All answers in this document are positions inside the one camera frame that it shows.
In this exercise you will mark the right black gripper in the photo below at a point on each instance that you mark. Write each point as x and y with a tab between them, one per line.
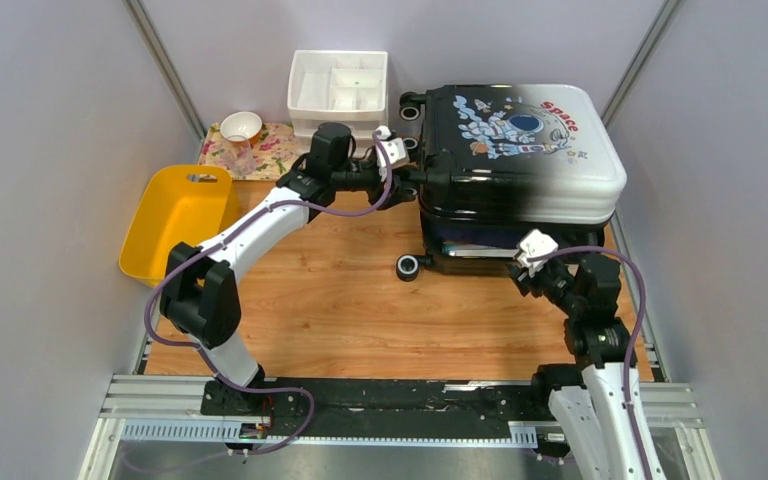
523	280

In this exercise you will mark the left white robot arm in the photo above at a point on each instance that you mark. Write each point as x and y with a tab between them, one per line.
199	294

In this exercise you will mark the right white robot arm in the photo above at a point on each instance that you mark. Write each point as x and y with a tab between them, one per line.
602	371

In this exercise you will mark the floral serving tray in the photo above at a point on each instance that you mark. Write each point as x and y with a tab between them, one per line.
275	151

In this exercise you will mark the white plastic drawer organizer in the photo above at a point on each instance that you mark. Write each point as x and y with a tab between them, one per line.
347	87

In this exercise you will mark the white black space suitcase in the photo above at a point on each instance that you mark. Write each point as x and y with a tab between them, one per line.
510	157

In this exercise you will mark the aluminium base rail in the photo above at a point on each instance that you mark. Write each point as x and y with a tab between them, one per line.
145	408

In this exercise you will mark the navy blue garment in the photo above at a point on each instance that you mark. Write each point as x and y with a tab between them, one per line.
492	237

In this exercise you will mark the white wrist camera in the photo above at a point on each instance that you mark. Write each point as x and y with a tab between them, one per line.
390	151
533	250

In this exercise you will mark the white orange bowl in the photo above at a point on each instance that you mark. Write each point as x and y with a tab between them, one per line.
241	128

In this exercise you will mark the white flat box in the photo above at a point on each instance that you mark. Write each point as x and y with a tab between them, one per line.
466	250

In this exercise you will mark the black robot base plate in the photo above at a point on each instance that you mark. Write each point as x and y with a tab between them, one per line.
435	411

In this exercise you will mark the clear drinking glass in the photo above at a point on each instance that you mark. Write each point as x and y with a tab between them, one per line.
241	160

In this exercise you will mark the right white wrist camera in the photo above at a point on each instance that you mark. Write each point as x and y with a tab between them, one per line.
533	250

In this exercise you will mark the yellow plastic basket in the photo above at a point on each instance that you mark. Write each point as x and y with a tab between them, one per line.
181	203

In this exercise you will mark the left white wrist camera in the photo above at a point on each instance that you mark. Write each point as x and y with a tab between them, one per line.
390	151

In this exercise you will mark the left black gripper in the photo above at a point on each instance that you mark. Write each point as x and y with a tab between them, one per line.
397	192

